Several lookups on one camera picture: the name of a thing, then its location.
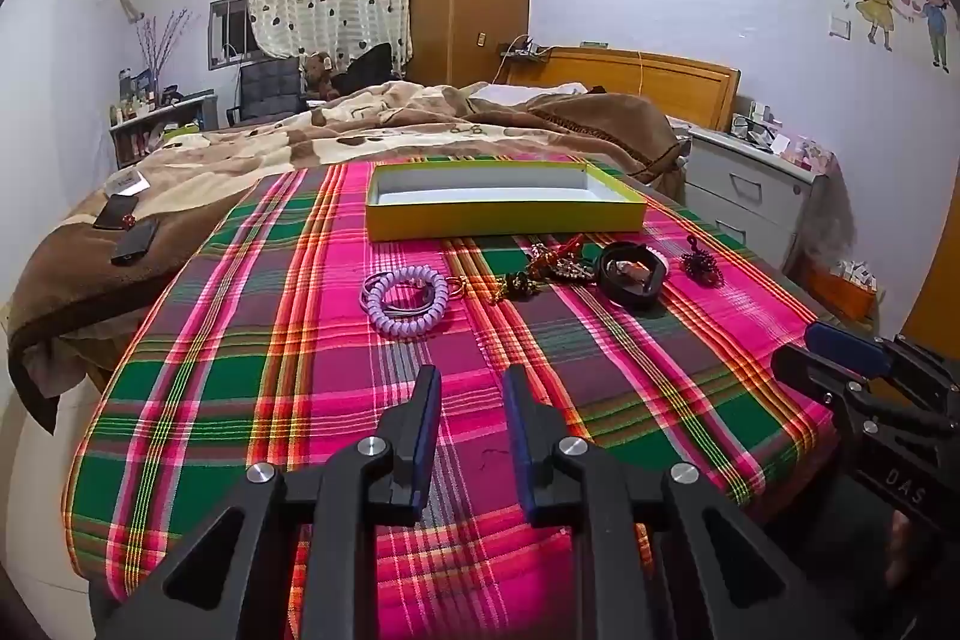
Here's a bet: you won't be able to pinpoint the gold chain dark flower ornament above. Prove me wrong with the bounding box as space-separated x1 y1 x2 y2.
448 269 539 307

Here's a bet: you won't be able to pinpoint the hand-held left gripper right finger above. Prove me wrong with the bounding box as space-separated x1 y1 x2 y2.
502 362 848 640

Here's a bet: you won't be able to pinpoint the black clothing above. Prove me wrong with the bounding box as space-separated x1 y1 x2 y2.
330 42 395 94

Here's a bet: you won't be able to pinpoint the white shelf desk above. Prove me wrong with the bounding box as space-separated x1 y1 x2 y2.
109 91 218 169

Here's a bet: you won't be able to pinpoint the brown printed blanket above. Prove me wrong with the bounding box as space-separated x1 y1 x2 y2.
7 81 687 435

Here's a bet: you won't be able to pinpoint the brown teddy bear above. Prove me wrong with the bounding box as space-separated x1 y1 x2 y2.
300 51 338 101

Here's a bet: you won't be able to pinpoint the grey drawer cabinet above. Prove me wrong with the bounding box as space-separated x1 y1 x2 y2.
684 126 818 270

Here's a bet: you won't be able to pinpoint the window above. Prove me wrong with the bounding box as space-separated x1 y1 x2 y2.
206 0 260 71

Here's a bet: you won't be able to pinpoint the wooden door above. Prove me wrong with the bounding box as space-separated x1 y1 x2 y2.
900 190 960 348

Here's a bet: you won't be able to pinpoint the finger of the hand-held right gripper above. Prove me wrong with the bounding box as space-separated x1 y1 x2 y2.
805 320 960 390
771 344 960 442

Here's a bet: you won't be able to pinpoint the purple coil hair tie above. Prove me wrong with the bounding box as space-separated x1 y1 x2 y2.
373 265 449 335

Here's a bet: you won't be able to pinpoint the orange box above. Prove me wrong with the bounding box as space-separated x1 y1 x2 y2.
810 261 882 322

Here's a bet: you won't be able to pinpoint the eyeglasses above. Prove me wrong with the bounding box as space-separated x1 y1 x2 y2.
731 111 781 146

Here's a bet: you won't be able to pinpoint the black chair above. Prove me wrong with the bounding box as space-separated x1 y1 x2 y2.
225 56 305 127

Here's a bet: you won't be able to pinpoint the white pillow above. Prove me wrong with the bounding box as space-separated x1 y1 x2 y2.
469 81 590 106

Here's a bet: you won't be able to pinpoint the dark beaded ornament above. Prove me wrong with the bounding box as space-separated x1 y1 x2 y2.
681 235 722 286

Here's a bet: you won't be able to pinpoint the red braided bracelet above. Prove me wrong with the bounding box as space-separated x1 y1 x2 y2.
525 235 595 286

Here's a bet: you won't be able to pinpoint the pink green plaid cloth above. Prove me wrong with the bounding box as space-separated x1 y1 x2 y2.
62 156 839 633

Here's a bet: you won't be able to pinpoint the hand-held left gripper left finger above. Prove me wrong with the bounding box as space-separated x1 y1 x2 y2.
88 364 443 640

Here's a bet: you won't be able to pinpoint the power strip on headboard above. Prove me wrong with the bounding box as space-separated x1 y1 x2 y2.
499 36 552 61

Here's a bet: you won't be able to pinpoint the yellow-green cardboard box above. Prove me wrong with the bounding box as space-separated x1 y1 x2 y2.
365 158 647 242

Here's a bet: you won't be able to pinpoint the purple flower branches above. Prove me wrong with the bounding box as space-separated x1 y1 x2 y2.
135 6 197 86

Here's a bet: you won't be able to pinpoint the black wristband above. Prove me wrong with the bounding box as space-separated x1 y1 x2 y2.
596 241 668 311

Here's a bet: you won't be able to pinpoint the wooden headboard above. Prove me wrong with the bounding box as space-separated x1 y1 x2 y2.
495 46 742 133

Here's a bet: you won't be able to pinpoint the person's right hand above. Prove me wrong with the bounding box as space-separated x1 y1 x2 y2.
881 509 960 611

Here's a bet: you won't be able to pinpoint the black rectangular case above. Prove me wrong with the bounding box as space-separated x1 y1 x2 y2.
111 216 162 266

